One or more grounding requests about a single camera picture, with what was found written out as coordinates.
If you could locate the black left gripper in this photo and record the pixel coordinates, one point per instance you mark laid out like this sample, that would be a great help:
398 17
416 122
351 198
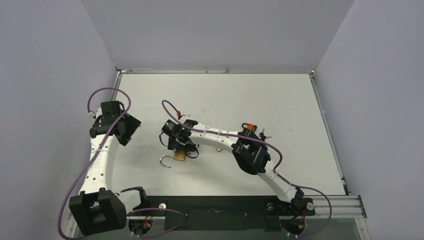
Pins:
133 125

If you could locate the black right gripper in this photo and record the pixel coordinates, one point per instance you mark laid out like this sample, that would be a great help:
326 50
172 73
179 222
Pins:
185 145

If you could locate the large brass padlock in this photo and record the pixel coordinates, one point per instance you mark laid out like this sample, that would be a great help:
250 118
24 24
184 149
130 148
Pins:
178 155

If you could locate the orange round padlock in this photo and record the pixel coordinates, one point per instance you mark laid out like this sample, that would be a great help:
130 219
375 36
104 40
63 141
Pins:
249 126

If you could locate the black headed key bunch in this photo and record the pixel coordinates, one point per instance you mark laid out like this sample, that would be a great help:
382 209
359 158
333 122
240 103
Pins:
262 135

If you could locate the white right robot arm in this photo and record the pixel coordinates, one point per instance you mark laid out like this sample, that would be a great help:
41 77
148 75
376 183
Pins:
249 150

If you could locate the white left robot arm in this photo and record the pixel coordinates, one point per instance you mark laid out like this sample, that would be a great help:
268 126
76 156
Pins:
97 209

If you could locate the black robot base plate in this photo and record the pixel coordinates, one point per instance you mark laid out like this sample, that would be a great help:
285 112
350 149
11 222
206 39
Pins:
221 213

